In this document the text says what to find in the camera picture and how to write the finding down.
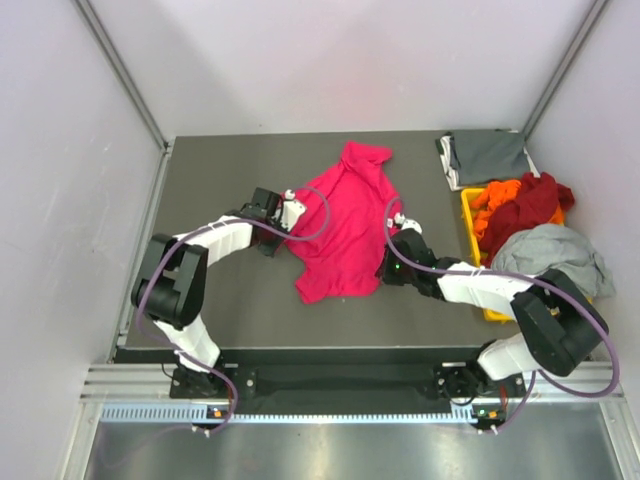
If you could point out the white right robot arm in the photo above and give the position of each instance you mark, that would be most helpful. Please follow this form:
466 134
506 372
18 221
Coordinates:
559 328

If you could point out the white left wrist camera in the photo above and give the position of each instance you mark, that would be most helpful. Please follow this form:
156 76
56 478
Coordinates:
290 211

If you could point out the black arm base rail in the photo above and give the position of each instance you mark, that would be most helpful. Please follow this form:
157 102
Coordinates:
361 380

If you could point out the slotted grey cable duct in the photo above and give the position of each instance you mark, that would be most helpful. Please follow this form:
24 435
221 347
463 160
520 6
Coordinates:
209 415

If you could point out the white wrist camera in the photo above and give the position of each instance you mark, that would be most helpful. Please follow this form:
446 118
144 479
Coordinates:
290 211
401 223

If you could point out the orange t shirt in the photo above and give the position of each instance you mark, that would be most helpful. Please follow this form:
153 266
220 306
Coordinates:
492 200

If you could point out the yellow plastic bin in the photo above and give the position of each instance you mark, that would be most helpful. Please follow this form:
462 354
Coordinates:
470 220

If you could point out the right aluminium corner post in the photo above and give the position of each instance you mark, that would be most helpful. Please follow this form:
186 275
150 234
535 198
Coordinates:
578 41

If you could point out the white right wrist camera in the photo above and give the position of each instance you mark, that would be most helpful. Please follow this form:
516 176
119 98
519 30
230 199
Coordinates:
401 223

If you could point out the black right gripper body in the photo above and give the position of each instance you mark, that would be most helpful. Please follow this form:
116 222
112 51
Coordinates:
393 271

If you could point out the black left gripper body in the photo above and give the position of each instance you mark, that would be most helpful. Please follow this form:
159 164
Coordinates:
270 244

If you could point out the left aluminium corner post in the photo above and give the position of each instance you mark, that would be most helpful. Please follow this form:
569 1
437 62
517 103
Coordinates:
103 39

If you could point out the aluminium frame rail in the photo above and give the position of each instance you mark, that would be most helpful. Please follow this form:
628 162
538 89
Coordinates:
145 383

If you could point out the folded dark grey t shirt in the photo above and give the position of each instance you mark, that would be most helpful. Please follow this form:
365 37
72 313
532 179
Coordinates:
489 155

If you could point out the pink t shirt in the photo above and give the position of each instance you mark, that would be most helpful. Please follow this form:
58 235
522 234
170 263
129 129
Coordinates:
341 234

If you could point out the aluminium corner post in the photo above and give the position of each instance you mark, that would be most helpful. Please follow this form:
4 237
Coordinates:
578 41
103 39

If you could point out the light grey t shirt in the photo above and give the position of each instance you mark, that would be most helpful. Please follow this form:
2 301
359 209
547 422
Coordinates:
551 246

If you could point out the dark red t shirt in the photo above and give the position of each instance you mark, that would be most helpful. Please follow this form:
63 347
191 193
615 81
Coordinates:
530 205

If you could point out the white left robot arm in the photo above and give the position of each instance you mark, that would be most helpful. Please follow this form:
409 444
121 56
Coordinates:
170 284

